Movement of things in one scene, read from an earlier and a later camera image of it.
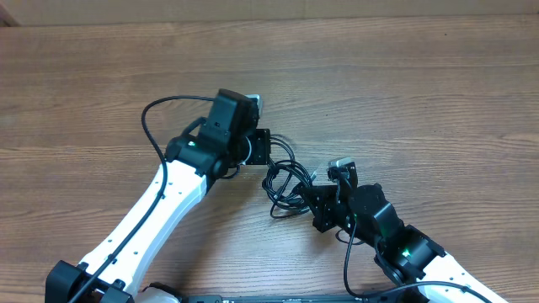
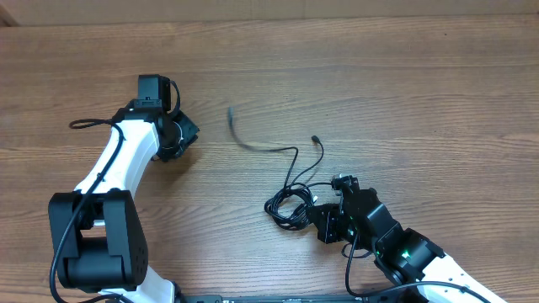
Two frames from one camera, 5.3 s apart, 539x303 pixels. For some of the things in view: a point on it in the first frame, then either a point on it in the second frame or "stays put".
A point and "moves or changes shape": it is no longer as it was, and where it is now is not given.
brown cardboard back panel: (129, 13) stays put
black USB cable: (286, 183) moves or changes shape
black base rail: (303, 298) stays put
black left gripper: (259, 152) to (189, 127)
